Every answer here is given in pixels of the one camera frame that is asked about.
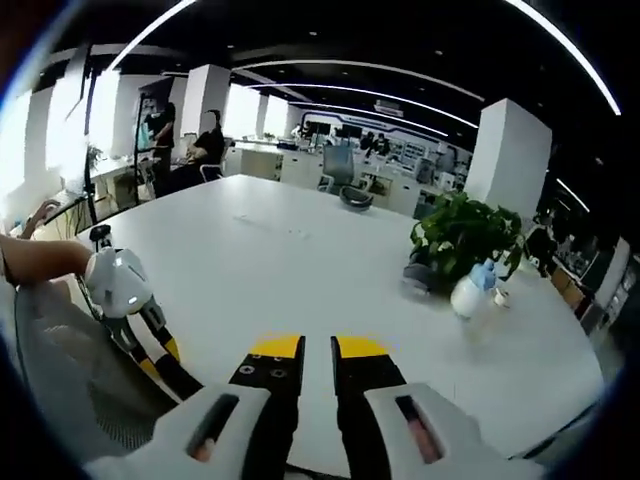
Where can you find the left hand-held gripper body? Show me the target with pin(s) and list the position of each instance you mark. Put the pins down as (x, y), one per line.
(120, 285)

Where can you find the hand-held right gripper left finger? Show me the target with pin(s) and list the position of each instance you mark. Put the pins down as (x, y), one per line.
(270, 415)

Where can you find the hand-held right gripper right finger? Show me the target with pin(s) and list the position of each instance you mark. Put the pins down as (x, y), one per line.
(365, 415)

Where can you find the grey mesh chair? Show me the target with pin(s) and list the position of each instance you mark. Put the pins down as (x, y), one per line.
(65, 360)

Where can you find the black pole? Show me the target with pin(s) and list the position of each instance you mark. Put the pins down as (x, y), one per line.
(89, 150)

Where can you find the white office chair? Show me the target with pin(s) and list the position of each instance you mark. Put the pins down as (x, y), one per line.
(212, 172)

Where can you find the white spray bottle blue top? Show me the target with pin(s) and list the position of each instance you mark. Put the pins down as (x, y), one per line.
(470, 295)

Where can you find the green potted plant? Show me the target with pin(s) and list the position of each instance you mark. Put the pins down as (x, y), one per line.
(465, 230)

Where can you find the grey round object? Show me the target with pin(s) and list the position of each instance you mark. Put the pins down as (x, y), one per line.
(356, 196)

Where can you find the grey-blue office chair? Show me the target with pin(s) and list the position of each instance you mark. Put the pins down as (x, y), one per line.
(337, 162)

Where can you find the ceiling air unit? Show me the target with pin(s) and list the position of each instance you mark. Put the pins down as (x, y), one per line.
(389, 107)

